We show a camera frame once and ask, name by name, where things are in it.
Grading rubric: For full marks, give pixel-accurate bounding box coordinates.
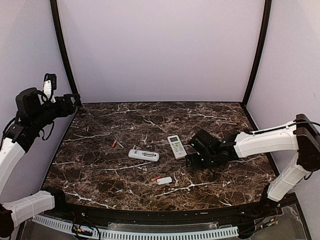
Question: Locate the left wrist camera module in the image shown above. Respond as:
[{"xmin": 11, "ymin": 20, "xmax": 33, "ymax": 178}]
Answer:
[{"xmin": 42, "ymin": 73, "xmax": 57, "ymax": 103}]

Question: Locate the black front rail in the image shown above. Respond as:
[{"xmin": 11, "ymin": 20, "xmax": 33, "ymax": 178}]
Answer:
[{"xmin": 29, "ymin": 193, "xmax": 298, "ymax": 228}]

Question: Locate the white slotted cable duct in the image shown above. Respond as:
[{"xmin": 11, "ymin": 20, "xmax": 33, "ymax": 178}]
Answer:
[{"xmin": 23, "ymin": 214, "xmax": 239, "ymax": 240}]

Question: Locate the white remote with compartment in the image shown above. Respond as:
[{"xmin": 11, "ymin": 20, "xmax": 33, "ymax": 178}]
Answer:
[{"xmin": 128, "ymin": 149, "xmax": 160, "ymax": 162}]

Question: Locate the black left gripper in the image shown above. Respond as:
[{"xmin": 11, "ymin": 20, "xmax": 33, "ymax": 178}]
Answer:
[{"xmin": 31, "ymin": 93, "xmax": 80, "ymax": 130}]

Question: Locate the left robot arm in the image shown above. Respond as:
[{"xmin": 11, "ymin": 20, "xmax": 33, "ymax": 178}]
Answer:
[{"xmin": 0, "ymin": 87, "xmax": 80, "ymax": 238}]

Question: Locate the black right frame post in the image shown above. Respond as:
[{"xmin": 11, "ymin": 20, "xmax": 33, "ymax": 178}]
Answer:
[{"xmin": 241, "ymin": 0, "xmax": 272, "ymax": 109}]

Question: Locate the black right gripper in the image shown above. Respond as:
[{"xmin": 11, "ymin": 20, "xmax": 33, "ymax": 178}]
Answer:
[{"xmin": 185, "ymin": 152, "xmax": 219, "ymax": 172}]

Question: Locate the white remote with green buttons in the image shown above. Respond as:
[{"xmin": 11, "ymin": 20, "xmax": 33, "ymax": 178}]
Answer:
[{"xmin": 167, "ymin": 135, "xmax": 187, "ymax": 160}]

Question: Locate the white battery cover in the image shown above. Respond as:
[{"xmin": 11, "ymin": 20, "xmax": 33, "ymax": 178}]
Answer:
[{"xmin": 156, "ymin": 176, "xmax": 173, "ymax": 185}]

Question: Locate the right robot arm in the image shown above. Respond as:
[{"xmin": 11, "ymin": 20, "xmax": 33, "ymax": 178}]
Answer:
[{"xmin": 185, "ymin": 114, "xmax": 320, "ymax": 217}]

